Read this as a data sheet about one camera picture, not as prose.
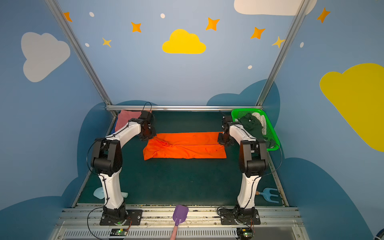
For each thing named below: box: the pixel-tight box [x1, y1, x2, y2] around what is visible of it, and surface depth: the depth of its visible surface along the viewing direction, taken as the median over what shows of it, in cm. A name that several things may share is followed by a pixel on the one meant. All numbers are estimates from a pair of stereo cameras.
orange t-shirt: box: [138, 123, 235, 161], surface depth 100 cm
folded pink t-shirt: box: [115, 109, 142, 132], surface depth 113 cm
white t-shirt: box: [252, 112, 267, 136], surface depth 113 cm
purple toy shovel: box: [170, 204, 189, 240], surface depth 76 cm
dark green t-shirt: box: [237, 113, 265, 139], surface depth 113 cm
